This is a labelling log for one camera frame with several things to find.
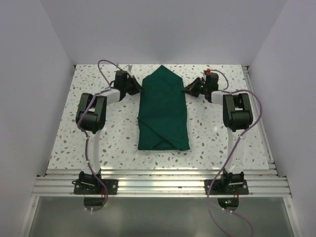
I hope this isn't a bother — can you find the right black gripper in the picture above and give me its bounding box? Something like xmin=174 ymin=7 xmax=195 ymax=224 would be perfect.
xmin=182 ymin=77 xmax=208 ymax=98

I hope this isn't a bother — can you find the dark green surgical cloth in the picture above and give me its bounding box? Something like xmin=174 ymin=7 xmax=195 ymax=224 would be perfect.
xmin=138 ymin=65 xmax=190 ymax=151

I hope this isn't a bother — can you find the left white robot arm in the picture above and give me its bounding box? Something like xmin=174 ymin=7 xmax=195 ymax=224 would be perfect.
xmin=76 ymin=70 xmax=144 ymax=194

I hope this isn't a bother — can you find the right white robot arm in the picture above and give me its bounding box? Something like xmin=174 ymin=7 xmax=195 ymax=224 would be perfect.
xmin=182 ymin=69 xmax=256 ymax=194

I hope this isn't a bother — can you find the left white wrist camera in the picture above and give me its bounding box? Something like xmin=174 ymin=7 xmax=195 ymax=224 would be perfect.
xmin=124 ymin=64 xmax=132 ymax=75

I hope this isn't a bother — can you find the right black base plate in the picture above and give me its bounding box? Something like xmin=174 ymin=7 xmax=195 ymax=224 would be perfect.
xmin=209 ymin=180 xmax=249 ymax=210

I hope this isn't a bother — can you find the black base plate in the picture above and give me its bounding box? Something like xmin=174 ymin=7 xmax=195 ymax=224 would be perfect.
xmin=209 ymin=180 xmax=249 ymax=210
xmin=72 ymin=179 xmax=119 ymax=195

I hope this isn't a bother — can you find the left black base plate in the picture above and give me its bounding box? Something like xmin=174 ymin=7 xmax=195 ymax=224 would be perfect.
xmin=72 ymin=179 xmax=119 ymax=195

